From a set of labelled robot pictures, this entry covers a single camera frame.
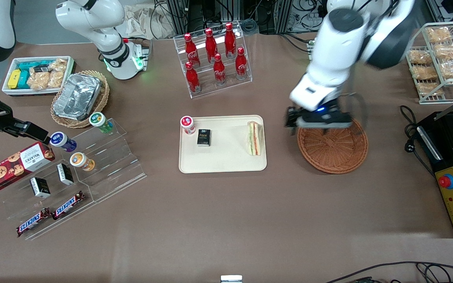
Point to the triangular sandwich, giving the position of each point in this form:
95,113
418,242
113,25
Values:
255,139

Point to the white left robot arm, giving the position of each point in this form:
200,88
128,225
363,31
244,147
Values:
340,51

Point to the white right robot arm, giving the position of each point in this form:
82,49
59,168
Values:
92,15

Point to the round brown wicker basket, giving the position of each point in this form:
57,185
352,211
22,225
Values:
332,153

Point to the aluminium foil tray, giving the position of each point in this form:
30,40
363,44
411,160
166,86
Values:
77,96

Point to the cream plastic tray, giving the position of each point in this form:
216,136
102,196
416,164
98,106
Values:
226,157

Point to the oval tan wicker basket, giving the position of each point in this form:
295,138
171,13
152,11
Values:
105,91

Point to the blue lid cup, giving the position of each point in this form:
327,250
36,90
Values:
58,138

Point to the white plastic bin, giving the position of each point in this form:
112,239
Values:
26,92

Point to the red Walkers cookie box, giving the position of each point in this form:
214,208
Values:
14,167

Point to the yellow snack box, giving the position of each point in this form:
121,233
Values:
14,79

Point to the teal snack box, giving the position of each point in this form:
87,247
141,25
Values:
34,65
24,80

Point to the clear bag of cookies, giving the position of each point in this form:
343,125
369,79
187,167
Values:
39,80
57,74

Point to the orange lid cup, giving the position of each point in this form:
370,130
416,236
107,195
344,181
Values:
78,159

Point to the small black white-label box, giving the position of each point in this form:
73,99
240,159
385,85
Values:
65,174
39,188

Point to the green lid cup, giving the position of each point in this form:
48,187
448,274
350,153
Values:
97,118

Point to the red cola bottle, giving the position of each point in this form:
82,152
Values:
192,78
241,65
230,39
192,51
210,45
219,70

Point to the Snickers bar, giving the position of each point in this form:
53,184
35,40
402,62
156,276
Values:
32,223
68,205

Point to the clear acrylic stepped shelf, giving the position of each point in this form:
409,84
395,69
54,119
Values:
116,165

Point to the clear acrylic bottle rack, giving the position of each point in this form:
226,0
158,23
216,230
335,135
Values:
207,88

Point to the black box with gold print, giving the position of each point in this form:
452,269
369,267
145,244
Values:
203,137

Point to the red lid yogurt cup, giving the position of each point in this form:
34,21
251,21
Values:
187,122

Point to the black heating appliance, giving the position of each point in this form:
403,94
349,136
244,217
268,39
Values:
446,137

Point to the red emergency stop button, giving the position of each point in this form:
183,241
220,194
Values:
444,181

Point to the white crumpled cloth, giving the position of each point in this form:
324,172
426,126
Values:
148,23

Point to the small white device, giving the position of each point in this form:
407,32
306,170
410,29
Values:
231,279

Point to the aluminium frame post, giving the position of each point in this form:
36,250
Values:
179,15
283,15

